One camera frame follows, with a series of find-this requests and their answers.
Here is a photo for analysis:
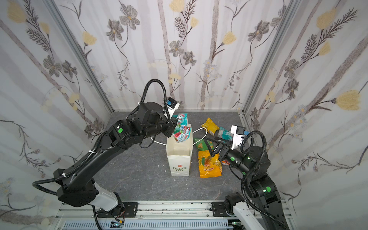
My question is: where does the Fox's lemon blackcurrant candy bag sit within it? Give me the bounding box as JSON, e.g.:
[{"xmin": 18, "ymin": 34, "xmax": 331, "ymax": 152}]
[{"xmin": 221, "ymin": 160, "xmax": 230, "ymax": 165}]

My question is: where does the teal candy bag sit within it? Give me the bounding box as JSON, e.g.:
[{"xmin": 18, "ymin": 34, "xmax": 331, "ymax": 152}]
[{"xmin": 217, "ymin": 127, "xmax": 233, "ymax": 141}]

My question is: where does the green chips bag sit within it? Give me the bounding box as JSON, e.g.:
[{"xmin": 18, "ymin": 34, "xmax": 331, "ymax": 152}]
[{"xmin": 194, "ymin": 139, "xmax": 214, "ymax": 151}]

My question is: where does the yellow snack packet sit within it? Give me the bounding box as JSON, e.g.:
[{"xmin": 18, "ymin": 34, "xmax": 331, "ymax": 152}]
[{"xmin": 201, "ymin": 118, "xmax": 219, "ymax": 136}]

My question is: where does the orange snack bag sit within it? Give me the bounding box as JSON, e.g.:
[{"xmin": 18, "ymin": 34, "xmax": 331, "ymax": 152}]
[{"xmin": 198, "ymin": 150, "xmax": 222, "ymax": 179}]

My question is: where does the white paper shopping bag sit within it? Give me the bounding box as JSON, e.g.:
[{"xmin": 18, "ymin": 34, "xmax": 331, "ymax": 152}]
[{"xmin": 154, "ymin": 125, "xmax": 208, "ymax": 177}]

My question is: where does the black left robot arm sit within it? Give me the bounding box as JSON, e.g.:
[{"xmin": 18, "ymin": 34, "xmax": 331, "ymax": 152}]
[{"xmin": 32, "ymin": 98, "xmax": 180, "ymax": 218}]

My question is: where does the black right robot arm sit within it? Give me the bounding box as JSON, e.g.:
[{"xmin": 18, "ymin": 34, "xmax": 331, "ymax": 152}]
[{"xmin": 204, "ymin": 131, "xmax": 289, "ymax": 230}]

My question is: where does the small green circuit board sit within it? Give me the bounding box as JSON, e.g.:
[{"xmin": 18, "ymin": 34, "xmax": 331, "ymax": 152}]
[{"xmin": 110, "ymin": 220, "xmax": 124, "ymax": 228}]

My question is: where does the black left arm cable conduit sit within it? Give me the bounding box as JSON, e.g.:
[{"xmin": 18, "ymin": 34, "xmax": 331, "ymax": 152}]
[{"xmin": 32, "ymin": 79, "xmax": 168, "ymax": 230}]

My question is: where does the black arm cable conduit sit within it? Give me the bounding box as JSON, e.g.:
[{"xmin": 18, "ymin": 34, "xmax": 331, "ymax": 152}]
[
  {"xmin": 240, "ymin": 130, "xmax": 288, "ymax": 229},
  {"xmin": 32, "ymin": 79, "xmax": 168, "ymax": 230}
]

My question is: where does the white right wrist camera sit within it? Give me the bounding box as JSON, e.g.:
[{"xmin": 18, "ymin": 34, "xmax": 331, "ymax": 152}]
[{"xmin": 231, "ymin": 126, "xmax": 249, "ymax": 150}]

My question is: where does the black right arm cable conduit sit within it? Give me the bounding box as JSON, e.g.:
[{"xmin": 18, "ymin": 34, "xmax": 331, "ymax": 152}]
[{"xmin": 240, "ymin": 130, "xmax": 288, "ymax": 229}]

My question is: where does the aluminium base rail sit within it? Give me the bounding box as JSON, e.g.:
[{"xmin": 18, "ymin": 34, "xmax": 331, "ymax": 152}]
[{"xmin": 54, "ymin": 200, "xmax": 294, "ymax": 230}]

